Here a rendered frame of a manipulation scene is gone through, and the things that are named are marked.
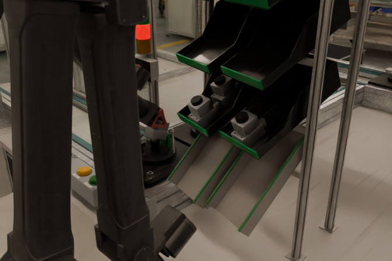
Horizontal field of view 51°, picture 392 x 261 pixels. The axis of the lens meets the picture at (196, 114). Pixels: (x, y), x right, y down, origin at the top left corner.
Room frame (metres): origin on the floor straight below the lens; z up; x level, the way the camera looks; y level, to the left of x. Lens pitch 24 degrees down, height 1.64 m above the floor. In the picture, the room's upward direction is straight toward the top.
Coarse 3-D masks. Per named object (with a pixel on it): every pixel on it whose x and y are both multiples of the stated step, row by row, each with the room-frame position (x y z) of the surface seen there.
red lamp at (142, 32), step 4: (136, 24) 1.38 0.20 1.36; (144, 24) 1.38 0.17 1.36; (148, 24) 1.38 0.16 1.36; (136, 28) 1.38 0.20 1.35; (140, 28) 1.37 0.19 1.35; (144, 28) 1.37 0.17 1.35; (148, 28) 1.38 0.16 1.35; (136, 32) 1.38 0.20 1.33; (140, 32) 1.37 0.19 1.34; (144, 32) 1.37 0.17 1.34; (148, 32) 1.38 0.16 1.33; (136, 36) 1.38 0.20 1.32; (140, 36) 1.37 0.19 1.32; (144, 36) 1.37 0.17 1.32; (148, 36) 1.38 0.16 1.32
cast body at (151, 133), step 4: (156, 120) 1.18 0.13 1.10; (160, 120) 1.18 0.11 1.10; (168, 124) 1.19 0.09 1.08; (148, 128) 1.17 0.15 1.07; (152, 128) 1.16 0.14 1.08; (156, 128) 1.16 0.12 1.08; (160, 128) 1.17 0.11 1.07; (164, 128) 1.18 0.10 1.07; (144, 132) 1.17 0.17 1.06; (148, 132) 1.16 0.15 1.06; (152, 132) 1.15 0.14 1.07; (156, 132) 1.16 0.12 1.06; (160, 132) 1.17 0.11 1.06; (164, 132) 1.18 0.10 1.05; (168, 132) 1.19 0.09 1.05; (148, 136) 1.16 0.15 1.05; (152, 136) 1.15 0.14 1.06; (156, 136) 1.16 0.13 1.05; (160, 136) 1.17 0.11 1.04; (164, 136) 1.18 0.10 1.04
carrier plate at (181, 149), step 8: (176, 144) 1.25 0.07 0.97; (184, 144) 1.25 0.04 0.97; (184, 152) 1.20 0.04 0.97; (176, 160) 1.14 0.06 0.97; (144, 168) 1.09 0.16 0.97; (152, 168) 1.09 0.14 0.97; (160, 168) 1.09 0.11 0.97; (168, 168) 1.09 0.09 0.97; (144, 176) 1.05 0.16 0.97; (152, 176) 1.05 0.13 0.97; (160, 176) 1.05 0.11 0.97; (168, 176) 1.06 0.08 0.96; (144, 184) 1.03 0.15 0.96; (152, 184) 1.02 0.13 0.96
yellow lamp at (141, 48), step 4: (136, 40) 1.38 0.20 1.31; (140, 40) 1.37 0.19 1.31; (144, 40) 1.37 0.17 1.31; (148, 40) 1.38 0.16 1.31; (136, 44) 1.38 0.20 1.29; (140, 44) 1.37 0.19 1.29; (144, 44) 1.37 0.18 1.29; (148, 44) 1.38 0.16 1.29; (136, 48) 1.39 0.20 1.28; (140, 48) 1.37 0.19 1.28; (144, 48) 1.37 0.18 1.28; (148, 48) 1.38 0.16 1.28; (140, 52) 1.37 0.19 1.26; (144, 52) 1.37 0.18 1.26; (148, 52) 1.38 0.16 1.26
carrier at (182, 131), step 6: (180, 126) 1.40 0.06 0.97; (186, 126) 1.40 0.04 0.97; (174, 132) 1.35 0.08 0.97; (180, 132) 1.35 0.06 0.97; (186, 132) 1.35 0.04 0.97; (192, 132) 1.32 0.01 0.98; (198, 132) 1.31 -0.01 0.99; (174, 138) 1.31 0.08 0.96; (180, 138) 1.30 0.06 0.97; (186, 138) 1.30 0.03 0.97; (192, 138) 1.30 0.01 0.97; (186, 144) 1.27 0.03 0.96
